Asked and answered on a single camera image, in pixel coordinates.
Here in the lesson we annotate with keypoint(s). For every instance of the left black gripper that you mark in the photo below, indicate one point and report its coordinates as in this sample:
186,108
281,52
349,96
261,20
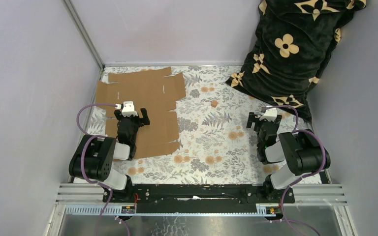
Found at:
118,115

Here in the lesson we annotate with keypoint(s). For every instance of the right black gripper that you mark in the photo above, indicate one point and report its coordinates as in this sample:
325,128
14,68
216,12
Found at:
253,118

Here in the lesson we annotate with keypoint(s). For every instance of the brown cardboard box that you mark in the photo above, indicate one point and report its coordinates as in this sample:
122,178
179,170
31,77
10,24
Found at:
157,91

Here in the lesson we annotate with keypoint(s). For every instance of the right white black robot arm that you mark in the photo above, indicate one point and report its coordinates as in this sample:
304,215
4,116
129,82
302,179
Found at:
300,151

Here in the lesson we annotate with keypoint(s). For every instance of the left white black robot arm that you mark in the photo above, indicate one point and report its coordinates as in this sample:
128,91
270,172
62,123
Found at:
93,159

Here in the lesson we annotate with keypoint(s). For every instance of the black floral blanket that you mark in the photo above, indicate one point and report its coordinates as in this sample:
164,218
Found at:
294,43

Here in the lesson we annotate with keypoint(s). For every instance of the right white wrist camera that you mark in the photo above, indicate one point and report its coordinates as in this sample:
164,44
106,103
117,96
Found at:
269,113

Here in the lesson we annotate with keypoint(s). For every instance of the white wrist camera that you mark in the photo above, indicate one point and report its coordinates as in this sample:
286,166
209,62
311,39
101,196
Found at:
128,109
269,113

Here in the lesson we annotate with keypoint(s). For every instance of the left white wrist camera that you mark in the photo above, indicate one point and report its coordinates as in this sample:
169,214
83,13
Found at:
128,109

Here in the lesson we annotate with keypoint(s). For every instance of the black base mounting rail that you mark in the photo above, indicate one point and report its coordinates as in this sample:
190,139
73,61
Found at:
200,198

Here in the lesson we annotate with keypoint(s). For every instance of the aluminium frame rail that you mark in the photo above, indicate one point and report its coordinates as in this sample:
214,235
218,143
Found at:
82,198

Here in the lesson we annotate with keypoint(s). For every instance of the aluminium corner post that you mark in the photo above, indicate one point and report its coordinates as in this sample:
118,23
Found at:
83,33

